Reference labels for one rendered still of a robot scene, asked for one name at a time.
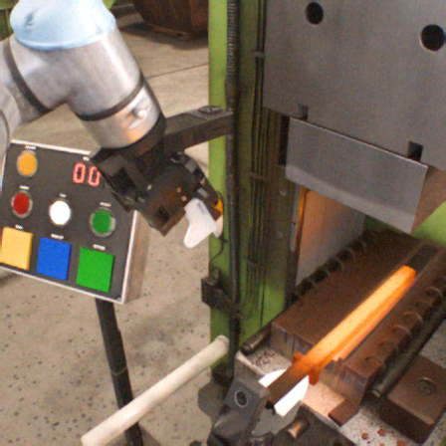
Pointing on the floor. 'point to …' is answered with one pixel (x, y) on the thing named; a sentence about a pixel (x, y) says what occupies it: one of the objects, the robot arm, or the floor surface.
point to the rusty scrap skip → (175, 17)
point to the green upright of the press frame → (323, 216)
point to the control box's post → (115, 361)
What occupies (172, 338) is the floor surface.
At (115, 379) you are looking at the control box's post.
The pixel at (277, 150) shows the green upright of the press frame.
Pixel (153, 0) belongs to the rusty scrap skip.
